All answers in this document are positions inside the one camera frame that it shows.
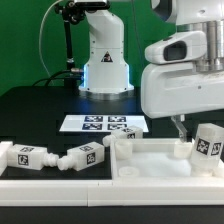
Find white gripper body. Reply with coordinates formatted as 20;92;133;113
141;62;224;118

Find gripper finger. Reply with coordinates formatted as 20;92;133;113
171;115;187;142

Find white square tabletop tray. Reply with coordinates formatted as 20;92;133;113
110;139;224;178

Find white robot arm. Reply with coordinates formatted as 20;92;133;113
74;0;224;140

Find white paper tag sheet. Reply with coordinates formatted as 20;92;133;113
60;115;148;132

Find white U-shaped fence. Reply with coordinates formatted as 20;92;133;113
0;140;224;208

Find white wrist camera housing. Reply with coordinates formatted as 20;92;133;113
145;31;207;64

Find black cables at base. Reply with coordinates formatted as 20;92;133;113
32;67;84;87

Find black camera stand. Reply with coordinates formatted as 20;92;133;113
55;0;84;91

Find white cable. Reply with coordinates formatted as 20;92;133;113
38;0;64;78

